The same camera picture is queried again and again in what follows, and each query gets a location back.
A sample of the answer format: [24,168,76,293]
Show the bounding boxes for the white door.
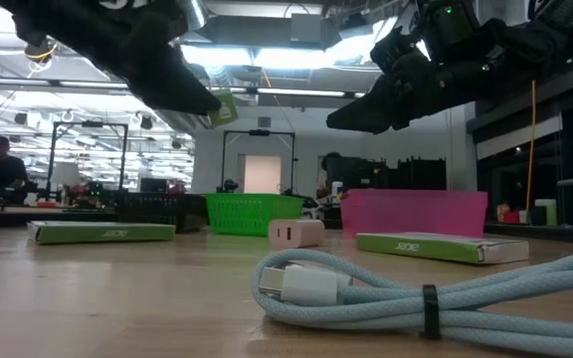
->
[238,154,284,195]

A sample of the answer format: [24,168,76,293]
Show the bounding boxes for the black ceiling-mounted device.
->
[22,39,60,65]

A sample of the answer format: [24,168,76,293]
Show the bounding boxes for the black cabinets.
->
[338,156,448,191]

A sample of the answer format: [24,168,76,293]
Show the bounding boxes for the long ceiling light bar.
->
[0,77,367,100]

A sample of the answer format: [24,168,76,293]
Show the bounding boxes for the grey ceiling box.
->
[289,13,323,44]

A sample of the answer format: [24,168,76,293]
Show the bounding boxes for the white charger adapter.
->
[268,219,326,251]

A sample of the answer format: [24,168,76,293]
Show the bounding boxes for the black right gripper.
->
[325,24,512,136]

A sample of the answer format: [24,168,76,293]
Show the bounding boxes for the black camera gantry frame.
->
[45,120,129,200]
[220,129,298,195]

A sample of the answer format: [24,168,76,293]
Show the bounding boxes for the green white container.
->
[534,198,559,228]

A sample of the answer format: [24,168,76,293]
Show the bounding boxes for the white green charger plug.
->
[208,89,240,128]

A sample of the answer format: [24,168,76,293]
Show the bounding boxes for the black monitor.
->
[139,177,169,194]

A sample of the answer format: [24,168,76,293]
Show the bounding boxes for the green white Acer box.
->
[26,221,177,246]
[355,232,530,266]

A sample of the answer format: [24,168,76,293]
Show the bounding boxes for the white lamp shade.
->
[49,161,83,189]

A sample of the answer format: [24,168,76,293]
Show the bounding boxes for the pink plastic bin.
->
[339,188,489,240]

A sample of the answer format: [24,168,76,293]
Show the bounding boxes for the green plastic basket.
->
[204,192,306,238]

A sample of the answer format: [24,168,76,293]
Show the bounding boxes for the black plastic basket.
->
[114,192,210,234]

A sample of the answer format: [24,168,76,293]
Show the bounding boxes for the person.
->
[315,151,343,200]
[0,134,30,206]

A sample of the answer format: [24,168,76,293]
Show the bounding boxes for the light blue braided cable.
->
[250,248,573,358]

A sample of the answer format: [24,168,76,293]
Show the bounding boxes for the black cable tie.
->
[421,283,442,341]

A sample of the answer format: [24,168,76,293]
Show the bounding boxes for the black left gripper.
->
[0,0,223,117]

